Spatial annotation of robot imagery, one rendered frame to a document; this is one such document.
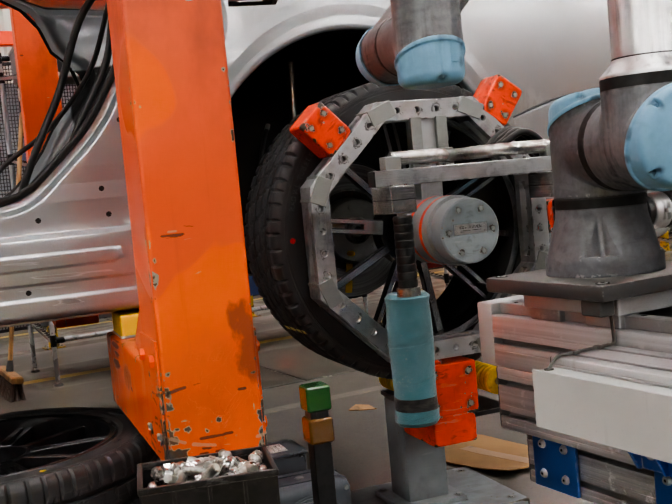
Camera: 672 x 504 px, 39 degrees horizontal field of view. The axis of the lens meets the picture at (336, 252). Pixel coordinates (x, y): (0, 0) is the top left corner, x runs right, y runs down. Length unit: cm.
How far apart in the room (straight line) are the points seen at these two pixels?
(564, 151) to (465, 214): 65
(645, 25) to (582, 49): 139
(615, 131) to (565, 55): 137
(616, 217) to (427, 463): 112
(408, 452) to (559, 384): 112
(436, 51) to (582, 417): 43
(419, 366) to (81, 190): 79
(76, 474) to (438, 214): 82
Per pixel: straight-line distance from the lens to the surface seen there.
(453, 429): 206
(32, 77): 431
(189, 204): 156
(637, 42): 115
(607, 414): 107
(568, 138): 124
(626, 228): 125
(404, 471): 223
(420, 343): 186
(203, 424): 160
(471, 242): 188
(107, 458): 187
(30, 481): 179
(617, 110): 114
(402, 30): 105
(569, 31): 252
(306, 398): 148
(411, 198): 174
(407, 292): 174
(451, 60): 105
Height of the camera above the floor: 96
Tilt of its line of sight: 4 degrees down
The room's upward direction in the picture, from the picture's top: 5 degrees counter-clockwise
